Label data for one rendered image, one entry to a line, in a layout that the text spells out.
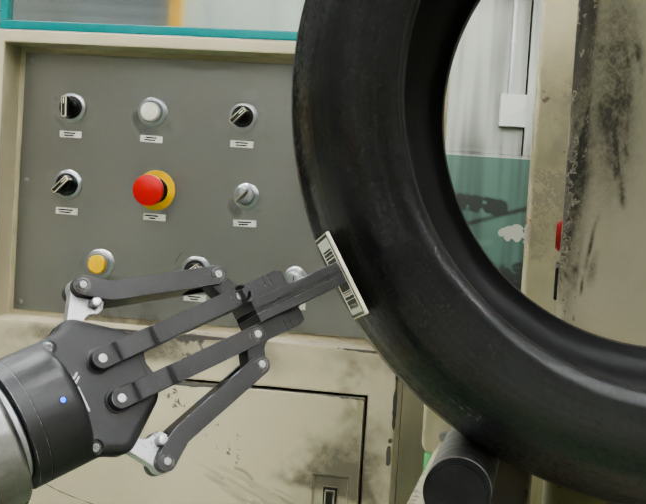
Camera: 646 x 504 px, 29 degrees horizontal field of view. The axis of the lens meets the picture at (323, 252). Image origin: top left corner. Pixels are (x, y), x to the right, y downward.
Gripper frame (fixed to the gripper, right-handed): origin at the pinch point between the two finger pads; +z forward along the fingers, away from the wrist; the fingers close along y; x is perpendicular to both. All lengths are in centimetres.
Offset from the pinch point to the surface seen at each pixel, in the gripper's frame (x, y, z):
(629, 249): -14.5, 8.8, 42.4
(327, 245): 0.2, -2.0, 4.2
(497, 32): -652, -138, 635
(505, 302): -14.2, 7.7, 26.6
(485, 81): -668, -108, 616
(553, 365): 7.8, 11.2, 10.6
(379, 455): -63, 20, 37
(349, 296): -0.6, 1.7, 4.4
